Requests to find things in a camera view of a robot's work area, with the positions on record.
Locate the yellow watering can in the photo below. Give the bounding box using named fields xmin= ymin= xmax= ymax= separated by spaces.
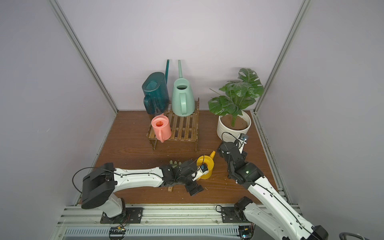
xmin=194 ymin=151 xmax=216 ymax=180

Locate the wooden slatted shelf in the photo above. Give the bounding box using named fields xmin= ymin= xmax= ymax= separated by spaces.
xmin=164 ymin=99 xmax=200 ymax=152

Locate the pink watering can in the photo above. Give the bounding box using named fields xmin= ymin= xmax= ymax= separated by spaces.
xmin=151 ymin=115 xmax=172 ymax=143

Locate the light green watering can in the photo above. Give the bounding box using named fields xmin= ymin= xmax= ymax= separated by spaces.
xmin=172 ymin=60 xmax=196 ymax=117

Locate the dark teal watering can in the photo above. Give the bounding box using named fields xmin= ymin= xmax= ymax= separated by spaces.
xmin=142 ymin=60 xmax=170 ymax=116

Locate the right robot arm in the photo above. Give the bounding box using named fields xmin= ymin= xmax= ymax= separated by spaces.
xmin=218 ymin=142 xmax=329 ymax=240

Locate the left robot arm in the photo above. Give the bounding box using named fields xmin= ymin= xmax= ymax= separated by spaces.
xmin=81 ymin=160 xmax=211 ymax=219

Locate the green toy rake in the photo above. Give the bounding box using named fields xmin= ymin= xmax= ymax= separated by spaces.
xmin=167 ymin=159 xmax=183 ymax=193

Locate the white ribbed plant pot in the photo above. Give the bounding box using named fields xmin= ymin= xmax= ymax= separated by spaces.
xmin=217 ymin=111 xmax=252 ymax=142

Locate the green monstera plant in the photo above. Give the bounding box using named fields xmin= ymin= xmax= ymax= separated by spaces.
xmin=208 ymin=68 xmax=264 ymax=126

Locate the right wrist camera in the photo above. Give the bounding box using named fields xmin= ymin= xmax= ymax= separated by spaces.
xmin=237 ymin=133 xmax=249 ymax=154

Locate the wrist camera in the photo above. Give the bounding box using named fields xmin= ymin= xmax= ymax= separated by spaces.
xmin=193 ymin=164 xmax=209 ymax=181
xmin=237 ymin=133 xmax=249 ymax=154

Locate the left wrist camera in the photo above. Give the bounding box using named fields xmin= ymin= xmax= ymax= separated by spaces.
xmin=193 ymin=164 xmax=209 ymax=181

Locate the aluminium front rail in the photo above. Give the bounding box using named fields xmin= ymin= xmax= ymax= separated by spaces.
xmin=56 ymin=204 xmax=307 ymax=227

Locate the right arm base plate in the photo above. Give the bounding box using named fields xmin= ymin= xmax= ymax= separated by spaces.
xmin=219 ymin=206 xmax=249 ymax=224

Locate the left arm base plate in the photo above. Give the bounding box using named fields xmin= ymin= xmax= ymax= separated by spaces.
xmin=100 ymin=208 xmax=144 ymax=225

